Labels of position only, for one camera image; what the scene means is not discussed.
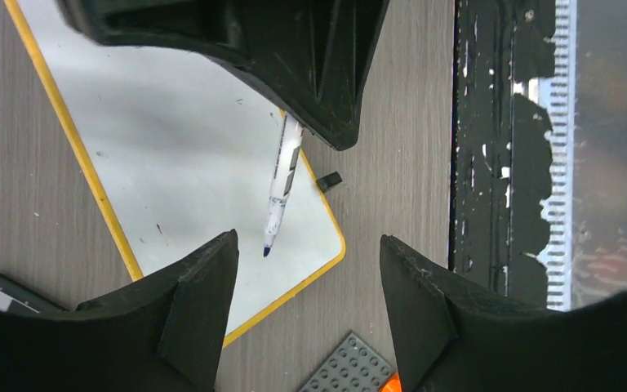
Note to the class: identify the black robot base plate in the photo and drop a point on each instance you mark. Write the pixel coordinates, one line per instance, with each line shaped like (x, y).
(500, 156)

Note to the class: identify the blue capped whiteboard marker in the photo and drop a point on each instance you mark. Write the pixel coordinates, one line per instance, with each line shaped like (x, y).
(283, 175)

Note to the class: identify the black white chessboard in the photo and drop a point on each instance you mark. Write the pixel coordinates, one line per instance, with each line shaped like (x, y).
(18, 299)

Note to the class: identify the grey studded baseplate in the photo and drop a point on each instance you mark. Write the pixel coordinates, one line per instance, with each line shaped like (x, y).
(352, 366)

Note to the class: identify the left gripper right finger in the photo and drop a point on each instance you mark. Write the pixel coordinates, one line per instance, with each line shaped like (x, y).
(450, 334)

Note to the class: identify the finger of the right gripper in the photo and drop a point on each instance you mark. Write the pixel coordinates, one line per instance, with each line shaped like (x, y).
(310, 58)

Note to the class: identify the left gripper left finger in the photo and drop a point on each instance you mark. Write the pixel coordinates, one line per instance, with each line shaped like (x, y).
(164, 332)

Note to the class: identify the white slotted cable duct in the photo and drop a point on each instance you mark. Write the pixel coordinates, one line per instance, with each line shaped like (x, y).
(543, 100)

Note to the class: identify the yellow framed whiteboard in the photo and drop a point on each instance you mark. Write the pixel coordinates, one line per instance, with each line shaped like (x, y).
(176, 150)

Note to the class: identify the orange curved block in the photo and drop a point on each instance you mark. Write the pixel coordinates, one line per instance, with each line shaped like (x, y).
(393, 384)

